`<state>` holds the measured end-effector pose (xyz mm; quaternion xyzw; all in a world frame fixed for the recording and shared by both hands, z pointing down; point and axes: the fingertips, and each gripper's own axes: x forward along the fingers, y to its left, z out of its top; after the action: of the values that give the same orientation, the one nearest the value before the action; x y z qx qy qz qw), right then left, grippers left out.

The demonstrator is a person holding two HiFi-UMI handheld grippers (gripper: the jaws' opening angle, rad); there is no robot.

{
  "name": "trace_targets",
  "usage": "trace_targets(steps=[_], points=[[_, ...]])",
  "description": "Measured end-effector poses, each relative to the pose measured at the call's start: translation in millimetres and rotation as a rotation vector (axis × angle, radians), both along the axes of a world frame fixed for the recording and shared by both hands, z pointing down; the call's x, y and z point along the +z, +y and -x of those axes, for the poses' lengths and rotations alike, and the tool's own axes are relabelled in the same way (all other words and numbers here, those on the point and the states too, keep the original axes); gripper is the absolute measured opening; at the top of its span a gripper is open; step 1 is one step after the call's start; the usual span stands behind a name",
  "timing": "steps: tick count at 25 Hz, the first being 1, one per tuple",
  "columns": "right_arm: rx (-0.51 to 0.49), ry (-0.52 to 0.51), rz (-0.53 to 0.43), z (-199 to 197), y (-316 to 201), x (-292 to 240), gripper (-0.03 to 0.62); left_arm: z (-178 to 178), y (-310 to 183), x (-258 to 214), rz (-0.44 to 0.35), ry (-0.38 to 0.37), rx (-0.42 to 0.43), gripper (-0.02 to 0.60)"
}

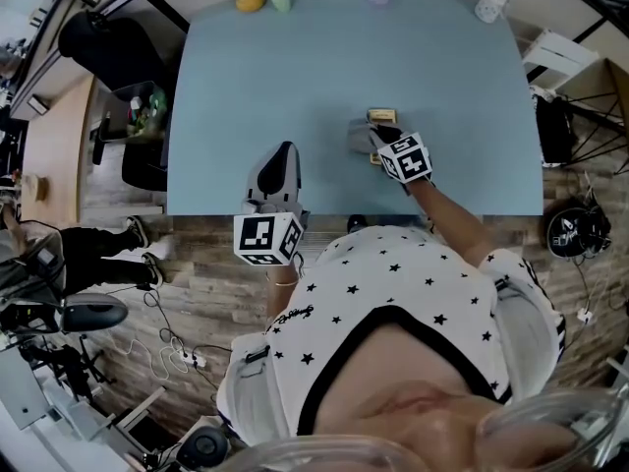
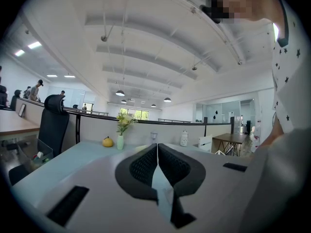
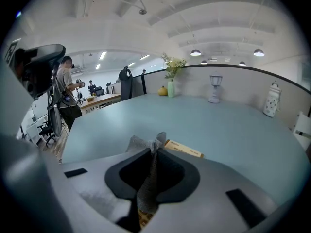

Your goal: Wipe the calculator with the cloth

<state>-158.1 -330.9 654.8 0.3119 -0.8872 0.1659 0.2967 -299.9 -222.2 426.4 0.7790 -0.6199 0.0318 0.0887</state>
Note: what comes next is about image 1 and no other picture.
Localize white shelf unit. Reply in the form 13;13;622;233
521;28;601;88

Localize grey stool seat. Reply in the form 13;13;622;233
61;292;130;334

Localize black office chair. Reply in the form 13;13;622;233
57;10;171;194

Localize black bag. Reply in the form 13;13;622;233
534;94;577;166

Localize person's face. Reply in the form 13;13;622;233
312;324;629;472

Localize clear eyeglasses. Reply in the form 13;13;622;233
220;390;629;472

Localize black headset with cables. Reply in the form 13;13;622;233
545;206;613;260

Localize white power strip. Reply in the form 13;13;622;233
171;347;207;369

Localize round black device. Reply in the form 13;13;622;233
175;424;232;469

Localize person's white star print shirt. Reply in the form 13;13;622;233
215;223;569;449

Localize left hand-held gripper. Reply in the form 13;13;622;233
233;140;312;267

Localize dark bin with colourful items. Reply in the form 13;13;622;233
110;81;171;142

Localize person's right forearm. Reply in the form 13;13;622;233
407;178;497;267

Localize person's left forearm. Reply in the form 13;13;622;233
265;257;305;325

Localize grey cloth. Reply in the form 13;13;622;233
347;118;380;155

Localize black wire frame stand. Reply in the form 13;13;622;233
559;59;629;166

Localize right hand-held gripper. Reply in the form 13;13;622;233
368;124;436;196

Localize light wooden desk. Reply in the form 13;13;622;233
19;74;97;225

